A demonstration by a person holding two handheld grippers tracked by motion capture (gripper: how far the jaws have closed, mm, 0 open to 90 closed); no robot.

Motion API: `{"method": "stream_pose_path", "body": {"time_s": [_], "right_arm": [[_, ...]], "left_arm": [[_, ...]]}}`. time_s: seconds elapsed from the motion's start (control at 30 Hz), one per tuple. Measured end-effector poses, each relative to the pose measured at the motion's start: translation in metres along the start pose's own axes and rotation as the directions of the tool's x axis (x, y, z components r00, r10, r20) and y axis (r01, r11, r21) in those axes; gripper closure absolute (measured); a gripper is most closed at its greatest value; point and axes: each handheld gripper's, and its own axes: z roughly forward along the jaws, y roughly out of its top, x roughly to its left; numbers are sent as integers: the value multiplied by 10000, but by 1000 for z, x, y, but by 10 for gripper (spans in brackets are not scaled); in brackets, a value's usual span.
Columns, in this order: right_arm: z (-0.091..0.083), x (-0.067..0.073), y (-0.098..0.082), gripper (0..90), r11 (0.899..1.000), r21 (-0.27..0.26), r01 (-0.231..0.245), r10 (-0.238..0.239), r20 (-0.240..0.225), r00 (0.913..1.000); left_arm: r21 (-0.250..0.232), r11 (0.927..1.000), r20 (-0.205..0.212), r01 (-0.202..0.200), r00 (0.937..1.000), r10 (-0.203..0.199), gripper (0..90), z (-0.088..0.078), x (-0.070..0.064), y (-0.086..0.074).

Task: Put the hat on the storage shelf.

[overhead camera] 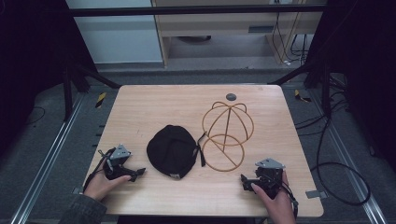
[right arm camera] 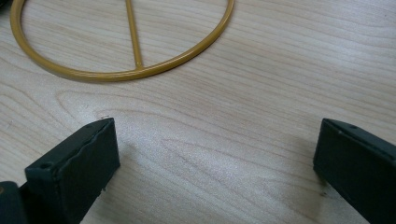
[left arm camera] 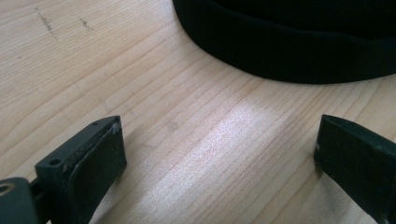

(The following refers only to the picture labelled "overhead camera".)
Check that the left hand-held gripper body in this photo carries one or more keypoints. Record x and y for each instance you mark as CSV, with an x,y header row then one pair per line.
x,y
120,154

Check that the metal table bracket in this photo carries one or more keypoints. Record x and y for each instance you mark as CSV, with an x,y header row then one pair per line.
x,y
316,194
77,190

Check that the dark curtain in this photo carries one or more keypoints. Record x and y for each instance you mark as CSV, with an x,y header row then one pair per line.
x,y
31,62
364,62

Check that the person's left hand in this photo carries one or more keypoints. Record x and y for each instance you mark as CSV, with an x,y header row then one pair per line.
x,y
99,186

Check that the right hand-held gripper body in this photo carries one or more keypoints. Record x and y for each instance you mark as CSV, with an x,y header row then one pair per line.
x,y
269,177

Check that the black metal stand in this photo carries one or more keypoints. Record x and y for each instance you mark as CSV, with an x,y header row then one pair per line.
x,y
67,93
326,93

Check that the grey round table grommet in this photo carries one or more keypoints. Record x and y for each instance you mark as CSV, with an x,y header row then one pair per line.
x,y
231,96

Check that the light wooden desk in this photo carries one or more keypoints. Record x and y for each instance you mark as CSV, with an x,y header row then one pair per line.
x,y
218,26

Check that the black horizontal bar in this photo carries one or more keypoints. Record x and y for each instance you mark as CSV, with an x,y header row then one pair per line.
x,y
186,10

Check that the black hat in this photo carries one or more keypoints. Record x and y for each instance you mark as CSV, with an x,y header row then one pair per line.
x,y
171,149

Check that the yellow black striped tape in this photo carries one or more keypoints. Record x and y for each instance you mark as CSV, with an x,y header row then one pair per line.
x,y
100,99
300,96

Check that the person's right hand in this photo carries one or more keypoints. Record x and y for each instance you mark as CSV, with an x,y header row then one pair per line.
x,y
280,207

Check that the white cabinet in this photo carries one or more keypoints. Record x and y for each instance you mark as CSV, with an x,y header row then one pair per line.
x,y
118,40

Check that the metal floor rail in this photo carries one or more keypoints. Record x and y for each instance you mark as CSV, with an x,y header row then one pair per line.
x,y
348,158
46,158

